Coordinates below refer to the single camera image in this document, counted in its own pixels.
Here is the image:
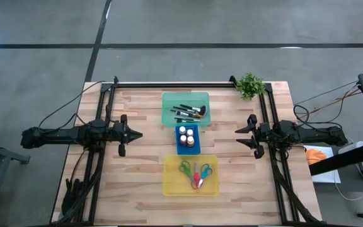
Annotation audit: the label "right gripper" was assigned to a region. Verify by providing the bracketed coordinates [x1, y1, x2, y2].
[234, 114, 270, 160]

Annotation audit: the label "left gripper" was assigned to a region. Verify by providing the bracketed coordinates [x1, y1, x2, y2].
[112, 113, 144, 158]

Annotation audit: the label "large black-bristle brush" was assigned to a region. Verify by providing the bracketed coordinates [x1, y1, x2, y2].
[179, 104, 208, 119]

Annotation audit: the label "silver ferrule paint brush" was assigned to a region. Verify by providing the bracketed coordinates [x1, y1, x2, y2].
[172, 106, 198, 114]

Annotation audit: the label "blue handled scissors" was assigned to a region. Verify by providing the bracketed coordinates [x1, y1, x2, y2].
[197, 163, 213, 189]

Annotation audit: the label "green handled scissors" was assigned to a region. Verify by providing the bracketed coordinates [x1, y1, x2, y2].
[178, 160, 195, 189]

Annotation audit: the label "red handled scissors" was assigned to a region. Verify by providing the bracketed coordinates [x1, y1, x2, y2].
[192, 162, 202, 190]

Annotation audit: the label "green artificial plant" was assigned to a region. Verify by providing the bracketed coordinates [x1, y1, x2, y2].
[235, 72, 267, 101]

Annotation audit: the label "teal translucent plastic bin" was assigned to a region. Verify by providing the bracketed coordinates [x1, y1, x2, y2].
[161, 91, 212, 129]

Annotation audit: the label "small blue plastic bin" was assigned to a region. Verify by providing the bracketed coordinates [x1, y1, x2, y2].
[175, 124, 202, 156]

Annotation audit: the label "yellow translucent plastic bin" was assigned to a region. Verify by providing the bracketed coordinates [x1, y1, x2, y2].
[162, 154, 220, 197]

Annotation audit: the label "orange cloth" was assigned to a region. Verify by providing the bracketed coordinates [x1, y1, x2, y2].
[306, 148, 327, 166]

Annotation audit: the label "white box device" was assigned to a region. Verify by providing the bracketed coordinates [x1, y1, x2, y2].
[338, 141, 363, 155]

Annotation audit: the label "grey metal stand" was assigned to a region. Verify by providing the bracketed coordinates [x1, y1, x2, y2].
[0, 137, 32, 227]

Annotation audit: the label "black aluminium table frame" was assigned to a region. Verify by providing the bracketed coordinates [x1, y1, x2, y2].
[86, 74, 301, 226]

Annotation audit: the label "black cable arm to frame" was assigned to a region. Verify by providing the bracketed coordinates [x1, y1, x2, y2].
[38, 80, 107, 131]

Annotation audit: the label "black sleeved cable bundle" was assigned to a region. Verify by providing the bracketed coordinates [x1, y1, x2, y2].
[60, 148, 105, 225]
[271, 148, 323, 225]

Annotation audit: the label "taut black cable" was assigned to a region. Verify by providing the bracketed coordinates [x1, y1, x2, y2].
[294, 80, 360, 108]

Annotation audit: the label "yellow cable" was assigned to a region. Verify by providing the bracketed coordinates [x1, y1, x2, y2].
[307, 90, 362, 117]

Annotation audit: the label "slack black cable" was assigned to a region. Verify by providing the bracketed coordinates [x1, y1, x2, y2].
[304, 83, 359, 125]

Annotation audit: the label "white floor cable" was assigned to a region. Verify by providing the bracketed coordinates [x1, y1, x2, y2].
[332, 154, 363, 202]

